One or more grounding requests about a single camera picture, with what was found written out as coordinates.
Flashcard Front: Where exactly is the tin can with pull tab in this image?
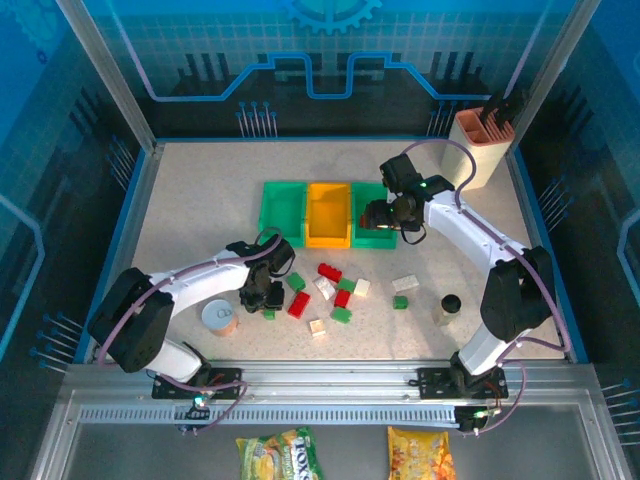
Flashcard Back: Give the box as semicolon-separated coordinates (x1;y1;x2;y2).
201;298;240;339

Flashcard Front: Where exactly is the yellow plastic bin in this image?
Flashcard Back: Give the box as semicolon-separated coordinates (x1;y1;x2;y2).
303;182;353;250

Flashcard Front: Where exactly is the slotted aluminium cable duct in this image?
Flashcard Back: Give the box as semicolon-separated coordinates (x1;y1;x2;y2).
78;403;461;427

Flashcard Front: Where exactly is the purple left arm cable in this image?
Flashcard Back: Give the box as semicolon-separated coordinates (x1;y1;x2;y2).
94;227;284;436

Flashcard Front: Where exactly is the green yellow snack bag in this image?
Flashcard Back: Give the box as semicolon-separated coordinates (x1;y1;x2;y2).
234;425;326;480

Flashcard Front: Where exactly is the small bottle black cap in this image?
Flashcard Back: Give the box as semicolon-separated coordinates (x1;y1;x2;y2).
433;293;464;327

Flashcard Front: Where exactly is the aluminium frame post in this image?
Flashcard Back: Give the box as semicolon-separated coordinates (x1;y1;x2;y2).
508;0;601;151
54;0;166;152

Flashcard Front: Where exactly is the black utensil handle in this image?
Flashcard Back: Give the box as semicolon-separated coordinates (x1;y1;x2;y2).
499;88;529;125
481;92;504;126

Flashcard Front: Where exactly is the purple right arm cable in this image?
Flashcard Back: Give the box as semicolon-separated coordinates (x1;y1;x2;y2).
402;138;574;436

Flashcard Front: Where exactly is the aluminium frame beam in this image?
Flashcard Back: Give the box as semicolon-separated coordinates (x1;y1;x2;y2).
59;358;601;404

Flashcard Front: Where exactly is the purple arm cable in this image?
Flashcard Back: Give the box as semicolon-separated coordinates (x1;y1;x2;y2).
94;227;284;436
402;138;574;436

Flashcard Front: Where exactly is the black connector block green light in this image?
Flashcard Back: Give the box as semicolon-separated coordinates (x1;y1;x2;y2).
454;405;501;436
172;394;214;436

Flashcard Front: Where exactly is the green plastic bin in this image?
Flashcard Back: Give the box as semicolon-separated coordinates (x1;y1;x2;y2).
349;182;400;251
258;180;309;249

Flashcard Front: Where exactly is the yellow orange snack bag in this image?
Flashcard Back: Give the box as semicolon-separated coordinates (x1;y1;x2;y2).
387;425;457;480

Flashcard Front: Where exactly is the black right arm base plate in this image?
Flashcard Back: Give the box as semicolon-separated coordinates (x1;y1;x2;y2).
416;366;506;401

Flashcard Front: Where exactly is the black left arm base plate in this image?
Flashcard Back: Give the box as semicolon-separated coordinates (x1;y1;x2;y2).
151;367;244;401

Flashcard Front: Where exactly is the beige utensil holder pink rim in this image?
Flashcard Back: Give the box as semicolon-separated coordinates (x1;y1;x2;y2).
440;107;516;192

